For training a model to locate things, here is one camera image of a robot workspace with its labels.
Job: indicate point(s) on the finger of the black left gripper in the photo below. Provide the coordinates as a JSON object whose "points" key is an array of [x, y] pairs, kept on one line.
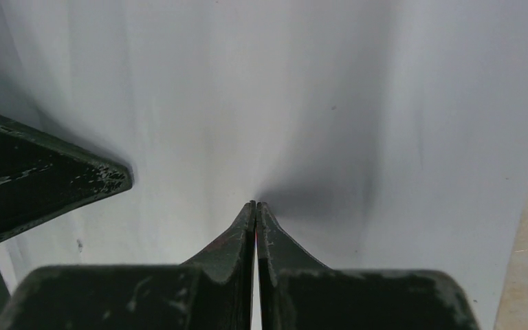
{"points": [[43, 177]]}

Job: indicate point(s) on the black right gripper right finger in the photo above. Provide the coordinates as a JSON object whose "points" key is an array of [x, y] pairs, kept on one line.
{"points": [[297, 291]]}

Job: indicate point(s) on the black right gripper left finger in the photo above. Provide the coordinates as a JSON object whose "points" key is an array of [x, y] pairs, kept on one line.
{"points": [[211, 290]]}

